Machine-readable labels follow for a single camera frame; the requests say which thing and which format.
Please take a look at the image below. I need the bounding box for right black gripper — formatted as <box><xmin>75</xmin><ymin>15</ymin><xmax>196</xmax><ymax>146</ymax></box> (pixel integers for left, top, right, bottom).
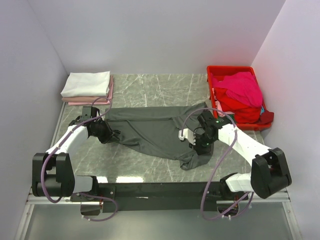
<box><xmin>189</xmin><ymin>132</ymin><xmax>217</xmax><ymax>156</ymax></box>

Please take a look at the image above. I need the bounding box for dark grey t-shirt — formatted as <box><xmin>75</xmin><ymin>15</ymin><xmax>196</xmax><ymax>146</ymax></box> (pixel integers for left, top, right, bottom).
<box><xmin>106</xmin><ymin>102</ymin><xmax>214</xmax><ymax>171</ymax></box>

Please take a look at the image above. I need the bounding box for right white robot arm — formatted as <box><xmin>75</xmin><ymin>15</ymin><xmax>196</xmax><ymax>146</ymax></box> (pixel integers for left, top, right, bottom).
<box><xmin>193</xmin><ymin>110</ymin><xmax>292</xmax><ymax>200</ymax></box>

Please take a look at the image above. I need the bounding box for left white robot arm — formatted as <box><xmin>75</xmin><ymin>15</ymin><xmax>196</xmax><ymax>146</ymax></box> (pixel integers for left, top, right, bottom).
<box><xmin>31</xmin><ymin>106</ymin><xmax>121</xmax><ymax>203</ymax></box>

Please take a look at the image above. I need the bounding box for folded pink t-shirt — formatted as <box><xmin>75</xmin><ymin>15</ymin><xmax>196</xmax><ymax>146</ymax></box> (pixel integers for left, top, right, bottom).
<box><xmin>62</xmin><ymin>75</ymin><xmax>114</xmax><ymax>106</ymax></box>

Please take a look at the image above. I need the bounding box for green cloth in bin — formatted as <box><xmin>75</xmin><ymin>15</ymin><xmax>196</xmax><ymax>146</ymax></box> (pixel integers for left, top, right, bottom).
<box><xmin>218</xmin><ymin>112</ymin><xmax>235</xmax><ymax>118</ymax></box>

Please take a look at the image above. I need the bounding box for red t-shirt in bin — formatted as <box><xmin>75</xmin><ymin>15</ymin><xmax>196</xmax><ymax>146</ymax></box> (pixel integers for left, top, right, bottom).
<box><xmin>212</xmin><ymin>87</ymin><xmax>274</xmax><ymax>125</ymax></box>

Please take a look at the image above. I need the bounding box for folded white t-shirt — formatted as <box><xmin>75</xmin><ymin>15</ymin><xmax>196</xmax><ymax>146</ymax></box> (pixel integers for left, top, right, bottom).
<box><xmin>60</xmin><ymin>71</ymin><xmax>111</xmax><ymax>98</ymax></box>

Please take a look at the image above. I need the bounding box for black base crossbar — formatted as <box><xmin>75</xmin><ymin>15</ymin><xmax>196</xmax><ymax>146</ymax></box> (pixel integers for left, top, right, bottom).
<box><xmin>69</xmin><ymin>181</ymin><xmax>250</xmax><ymax>214</ymax></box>

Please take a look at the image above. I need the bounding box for magenta t-shirt in bin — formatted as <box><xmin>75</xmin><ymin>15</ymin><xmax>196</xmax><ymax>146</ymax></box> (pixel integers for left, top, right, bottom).
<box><xmin>211</xmin><ymin>72</ymin><xmax>263</xmax><ymax>108</ymax></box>

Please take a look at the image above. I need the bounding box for red plastic bin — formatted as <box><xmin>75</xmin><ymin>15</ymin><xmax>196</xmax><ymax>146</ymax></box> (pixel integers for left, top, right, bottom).
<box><xmin>207</xmin><ymin>65</ymin><xmax>274</xmax><ymax>131</ymax></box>

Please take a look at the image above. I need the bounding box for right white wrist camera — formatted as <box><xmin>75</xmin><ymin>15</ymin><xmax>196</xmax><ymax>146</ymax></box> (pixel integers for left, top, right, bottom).
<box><xmin>178</xmin><ymin>128</ymin><xmax>196</xmax><ymax>145</ymax></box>

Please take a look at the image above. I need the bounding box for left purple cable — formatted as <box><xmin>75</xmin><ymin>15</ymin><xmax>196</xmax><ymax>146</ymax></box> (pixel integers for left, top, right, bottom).
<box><xmin>41</xmin><ymin>96</ymin><xmax>119</xmax><ymax>222</ymax></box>

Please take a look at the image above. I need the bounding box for aluminium frame rail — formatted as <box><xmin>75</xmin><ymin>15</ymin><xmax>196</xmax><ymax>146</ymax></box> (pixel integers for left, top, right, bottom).
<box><xmin>17</xmin><ymin>103</ymin><xmax>293</xmax><ymax>240</ymax></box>

